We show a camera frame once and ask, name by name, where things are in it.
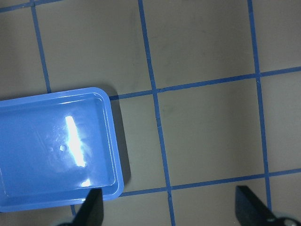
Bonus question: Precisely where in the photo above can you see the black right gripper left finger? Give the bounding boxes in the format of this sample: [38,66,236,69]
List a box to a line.
[71,188,104,226]

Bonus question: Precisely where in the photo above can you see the blue plastic tray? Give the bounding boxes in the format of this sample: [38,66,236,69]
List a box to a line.
[0,87,124,212]

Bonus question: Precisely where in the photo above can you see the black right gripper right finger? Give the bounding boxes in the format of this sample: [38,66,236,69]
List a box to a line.
[235,186,277,226]

